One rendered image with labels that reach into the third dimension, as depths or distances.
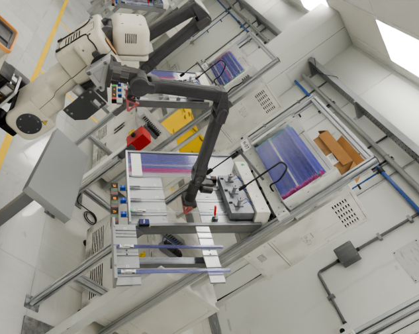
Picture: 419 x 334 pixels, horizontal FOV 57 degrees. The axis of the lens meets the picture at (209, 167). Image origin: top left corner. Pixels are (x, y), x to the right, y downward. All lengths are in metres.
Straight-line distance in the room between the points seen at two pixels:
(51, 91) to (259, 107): 2.05
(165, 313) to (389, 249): 1.90
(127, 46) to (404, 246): 2.65
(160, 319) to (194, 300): 0.26
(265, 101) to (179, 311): 1.88
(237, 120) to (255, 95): 0.27
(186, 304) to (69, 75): 1.52
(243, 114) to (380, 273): 1.70
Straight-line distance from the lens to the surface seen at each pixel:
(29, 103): 1.81
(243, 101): 3.35
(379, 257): 3.50
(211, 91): 1.67
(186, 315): 2.61
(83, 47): 1.65
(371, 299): 3.37
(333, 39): 5.49
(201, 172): 1.89
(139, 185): 2.23
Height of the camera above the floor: 1.59
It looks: 12 degrees down
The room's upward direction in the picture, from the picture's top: 55 degrees clockwise
